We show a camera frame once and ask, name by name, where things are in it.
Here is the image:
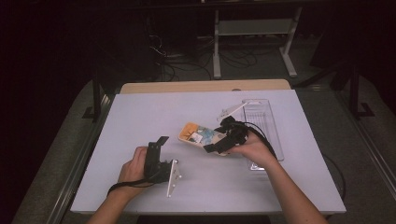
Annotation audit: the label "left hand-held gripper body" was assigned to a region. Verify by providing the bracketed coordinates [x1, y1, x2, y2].
[143, 151, 182, 199]

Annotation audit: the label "black metal stand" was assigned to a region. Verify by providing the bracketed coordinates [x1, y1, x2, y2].
[81, 69, 106, 123]
[347, 60, 376, 121]

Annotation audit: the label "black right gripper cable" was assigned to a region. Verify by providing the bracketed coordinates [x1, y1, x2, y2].
[234, 120, 278, 161]

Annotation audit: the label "loose black floor cables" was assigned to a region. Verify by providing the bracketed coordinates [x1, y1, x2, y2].
[218, 43, 283, 69]

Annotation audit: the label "thin black looped cable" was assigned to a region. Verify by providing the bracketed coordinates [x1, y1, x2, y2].
[321, 153, 347, 202]

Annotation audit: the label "person's right hand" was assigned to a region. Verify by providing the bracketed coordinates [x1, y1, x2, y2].
[228, 130, 278, 171]

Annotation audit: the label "person's left hand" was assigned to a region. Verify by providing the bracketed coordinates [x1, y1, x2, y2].
[117, 147, 156, 200]

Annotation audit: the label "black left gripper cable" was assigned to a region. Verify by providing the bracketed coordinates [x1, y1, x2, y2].
[106, 176, 157, 198]

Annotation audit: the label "tangled dark floor cables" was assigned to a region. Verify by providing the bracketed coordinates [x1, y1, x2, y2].
[146, 18, 213, 82]

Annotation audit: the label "white metal desk frame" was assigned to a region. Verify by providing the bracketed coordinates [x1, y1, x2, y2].
[212, 6, 304, 79]

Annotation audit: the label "aluminium rail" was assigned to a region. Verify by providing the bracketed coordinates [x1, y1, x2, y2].
[334, 90, 396, 202]
[46, 92, 117, 224]

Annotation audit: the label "clear plastic box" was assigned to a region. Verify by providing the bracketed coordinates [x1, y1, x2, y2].
[242, 98, 285, 172]

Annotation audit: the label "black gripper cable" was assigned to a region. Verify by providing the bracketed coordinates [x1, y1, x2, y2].
[106, 176, 157, 198]
[234, 120, 278, 161]

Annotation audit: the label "wooden table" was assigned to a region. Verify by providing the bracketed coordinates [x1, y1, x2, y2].
[120, 78, 292, 95]

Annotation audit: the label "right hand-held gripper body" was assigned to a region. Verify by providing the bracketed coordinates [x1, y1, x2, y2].
[214, 102, 250, 149]

